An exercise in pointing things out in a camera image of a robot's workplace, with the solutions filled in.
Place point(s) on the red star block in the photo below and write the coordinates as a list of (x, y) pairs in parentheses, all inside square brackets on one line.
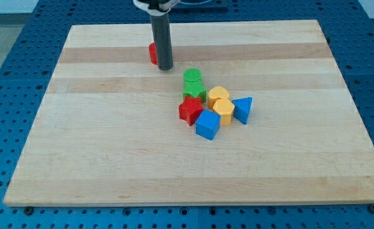
[(190, 109)]

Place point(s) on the yellow hexagon block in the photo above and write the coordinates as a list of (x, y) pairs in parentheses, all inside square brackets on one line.
[(225, 108)]

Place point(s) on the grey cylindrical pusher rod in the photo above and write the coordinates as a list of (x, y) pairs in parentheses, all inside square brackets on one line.
[(162, 39)]

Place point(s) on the green circle block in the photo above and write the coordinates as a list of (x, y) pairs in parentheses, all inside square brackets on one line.
[(192, 75)]

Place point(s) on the light wooden board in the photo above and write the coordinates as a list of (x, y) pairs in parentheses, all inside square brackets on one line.
[(108, 132)]

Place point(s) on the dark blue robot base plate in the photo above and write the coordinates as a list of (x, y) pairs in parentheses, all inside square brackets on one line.
[(201, 4)]

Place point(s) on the green star block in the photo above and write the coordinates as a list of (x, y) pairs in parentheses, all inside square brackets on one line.
[(195, 90)]

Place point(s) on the blue cube block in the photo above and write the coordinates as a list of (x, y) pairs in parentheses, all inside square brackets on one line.
[(208, 124)]

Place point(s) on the yellow heart block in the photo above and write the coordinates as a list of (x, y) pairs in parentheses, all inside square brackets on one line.
[(215, 94)]

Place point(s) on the red circle block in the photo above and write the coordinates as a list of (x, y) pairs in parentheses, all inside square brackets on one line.
[(152, 53)]

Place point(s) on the blue triangle block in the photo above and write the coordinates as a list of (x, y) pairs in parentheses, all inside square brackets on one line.
[(242, 109)]

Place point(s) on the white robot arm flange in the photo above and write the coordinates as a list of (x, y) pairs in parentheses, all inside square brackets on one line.
[(155, 8)]

